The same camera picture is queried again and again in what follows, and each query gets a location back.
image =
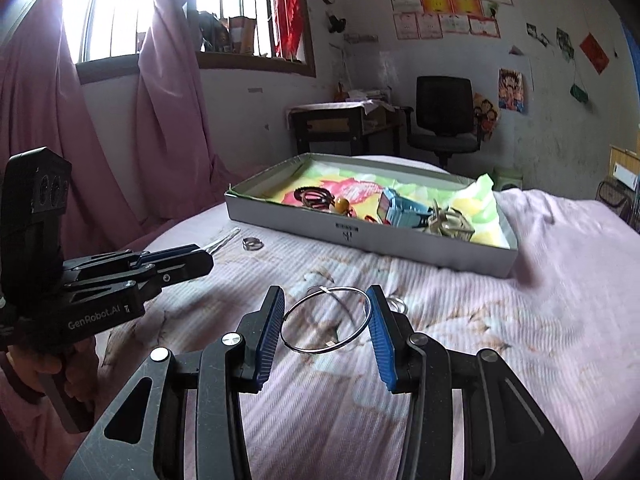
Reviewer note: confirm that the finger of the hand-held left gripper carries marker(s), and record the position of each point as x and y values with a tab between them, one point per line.
170	254
187	267

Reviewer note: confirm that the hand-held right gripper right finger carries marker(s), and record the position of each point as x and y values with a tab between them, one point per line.
382	340

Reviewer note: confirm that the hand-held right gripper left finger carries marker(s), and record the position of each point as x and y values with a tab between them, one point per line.
267	340

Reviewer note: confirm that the silver hair clip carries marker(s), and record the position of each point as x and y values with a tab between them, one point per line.
225	240

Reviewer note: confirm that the large silver bangle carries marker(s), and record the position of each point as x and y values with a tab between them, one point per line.
324	289

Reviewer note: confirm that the grey cardboard box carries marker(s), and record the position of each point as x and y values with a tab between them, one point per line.
300	225

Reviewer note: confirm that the blue wrist watch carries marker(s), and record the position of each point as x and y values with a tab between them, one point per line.
400	210

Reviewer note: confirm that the wooden hair claw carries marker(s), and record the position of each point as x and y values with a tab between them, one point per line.
452	227

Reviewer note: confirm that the person's left hand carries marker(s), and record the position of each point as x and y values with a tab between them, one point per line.
35	367

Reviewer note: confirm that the floral bed sheet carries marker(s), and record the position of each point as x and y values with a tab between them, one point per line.
450	335

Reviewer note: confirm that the pink curtain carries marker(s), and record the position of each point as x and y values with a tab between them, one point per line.
170	135
40	110

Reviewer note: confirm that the colourful tissue paper lining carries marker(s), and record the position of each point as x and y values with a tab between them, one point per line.
350	187

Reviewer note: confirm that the dark wooden desk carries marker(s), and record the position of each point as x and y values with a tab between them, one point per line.
325	122

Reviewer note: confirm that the boxes on window sill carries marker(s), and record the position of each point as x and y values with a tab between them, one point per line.
227	32

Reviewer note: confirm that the black office chair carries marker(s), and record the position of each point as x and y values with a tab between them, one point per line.
445	105

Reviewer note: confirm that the barred window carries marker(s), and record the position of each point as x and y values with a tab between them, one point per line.
115	10

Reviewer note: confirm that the papers on desk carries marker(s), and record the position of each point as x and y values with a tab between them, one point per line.
365	95

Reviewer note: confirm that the orange cartoon paper picture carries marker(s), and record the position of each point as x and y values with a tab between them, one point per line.
486	116

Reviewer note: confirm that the red hanging cloth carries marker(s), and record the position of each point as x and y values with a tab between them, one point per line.
289	20

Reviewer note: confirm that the light wooden cabinet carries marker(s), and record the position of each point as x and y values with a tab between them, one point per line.
625	165

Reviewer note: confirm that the green hanging pouch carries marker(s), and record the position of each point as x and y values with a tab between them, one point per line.
579	93

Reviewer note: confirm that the red diamond paper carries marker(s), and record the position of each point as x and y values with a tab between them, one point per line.
595	53

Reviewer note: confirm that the cartoon wall poster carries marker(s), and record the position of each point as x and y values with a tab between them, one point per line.
511	91

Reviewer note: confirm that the group of wall certificates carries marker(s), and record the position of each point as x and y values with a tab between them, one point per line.
450	10

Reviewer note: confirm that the small wall photos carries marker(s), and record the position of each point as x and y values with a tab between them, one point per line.
537	34

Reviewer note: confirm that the dark wall photo strip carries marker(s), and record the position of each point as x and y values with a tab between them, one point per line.
565	44

